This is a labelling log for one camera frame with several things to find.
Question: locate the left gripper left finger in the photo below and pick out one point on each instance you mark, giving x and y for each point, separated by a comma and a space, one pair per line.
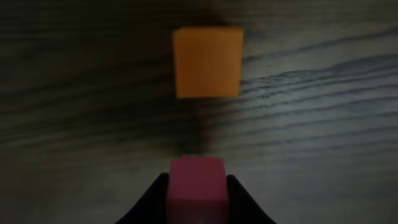
152, 205

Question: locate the red cube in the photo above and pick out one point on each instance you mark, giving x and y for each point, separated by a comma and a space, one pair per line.
197, 186

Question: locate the orange cube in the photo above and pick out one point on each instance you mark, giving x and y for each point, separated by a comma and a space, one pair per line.
207, 62

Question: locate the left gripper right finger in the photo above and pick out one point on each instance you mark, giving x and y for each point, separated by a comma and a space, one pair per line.
242, 205

